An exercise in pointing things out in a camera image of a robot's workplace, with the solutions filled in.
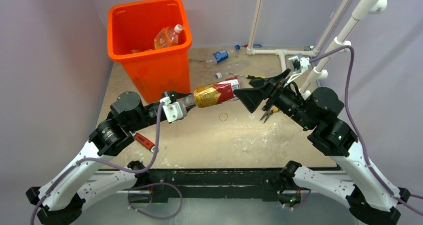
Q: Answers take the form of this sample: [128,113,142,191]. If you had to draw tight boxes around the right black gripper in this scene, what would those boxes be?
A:
[233,68,315,130]

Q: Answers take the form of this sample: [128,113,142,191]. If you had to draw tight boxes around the red gold snack wrapper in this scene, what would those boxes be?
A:
[183,76,242,108]

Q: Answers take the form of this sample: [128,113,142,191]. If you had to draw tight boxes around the orange drink bottle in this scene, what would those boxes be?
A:
[154,24,184,49]

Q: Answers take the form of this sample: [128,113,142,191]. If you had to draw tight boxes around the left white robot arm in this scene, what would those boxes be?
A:
[26,91,196,225]

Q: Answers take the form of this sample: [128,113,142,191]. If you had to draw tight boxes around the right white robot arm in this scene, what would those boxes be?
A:
[234,69,410,225]

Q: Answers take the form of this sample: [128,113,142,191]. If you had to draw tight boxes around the orange plastic bin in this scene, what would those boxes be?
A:
[107,0,192,103]

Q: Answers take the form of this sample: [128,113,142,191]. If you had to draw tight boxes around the yellow black screwdriver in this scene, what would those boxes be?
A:
[229,73,264,80]

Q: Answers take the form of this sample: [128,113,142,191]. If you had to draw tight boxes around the blue cap pen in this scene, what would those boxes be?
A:
[243,44,262,48]

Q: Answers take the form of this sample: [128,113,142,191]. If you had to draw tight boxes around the rubber band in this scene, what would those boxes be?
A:
[218,113,228,122]

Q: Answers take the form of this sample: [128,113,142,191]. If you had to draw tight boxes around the blue label bottle far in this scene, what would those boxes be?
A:
[204,44,241,64]

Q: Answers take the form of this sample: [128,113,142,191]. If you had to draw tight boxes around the white PVC diagonal pole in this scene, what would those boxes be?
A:
[300,0,387,99]

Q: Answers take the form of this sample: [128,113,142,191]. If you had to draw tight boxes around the yellow handle pliers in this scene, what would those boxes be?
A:
[260,105,280,123]

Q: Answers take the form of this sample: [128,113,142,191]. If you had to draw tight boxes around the white PVC pipe frame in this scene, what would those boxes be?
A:
[247,0,352,69]

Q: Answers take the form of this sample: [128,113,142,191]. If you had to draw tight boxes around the red handle adjustable wrench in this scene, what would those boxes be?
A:
[134,133,155,153]

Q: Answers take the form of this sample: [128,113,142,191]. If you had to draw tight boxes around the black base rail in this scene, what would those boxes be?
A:
[132,168,302,206]

